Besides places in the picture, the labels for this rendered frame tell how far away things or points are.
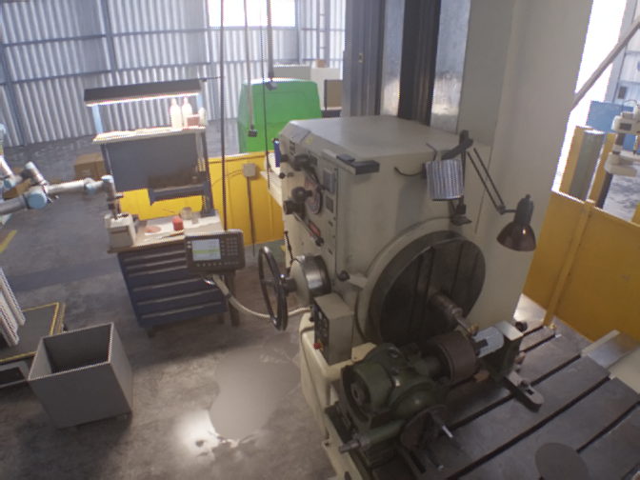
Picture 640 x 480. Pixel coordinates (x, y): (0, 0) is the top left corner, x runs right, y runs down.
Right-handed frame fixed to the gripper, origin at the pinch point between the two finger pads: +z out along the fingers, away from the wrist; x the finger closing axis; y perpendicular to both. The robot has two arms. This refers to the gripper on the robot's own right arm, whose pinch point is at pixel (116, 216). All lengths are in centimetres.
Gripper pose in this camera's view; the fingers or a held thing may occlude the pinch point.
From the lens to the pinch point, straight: 301.7
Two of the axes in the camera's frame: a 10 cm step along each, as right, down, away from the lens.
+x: 3.4, 4.4, -8.3
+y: -9.4, 1.6, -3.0
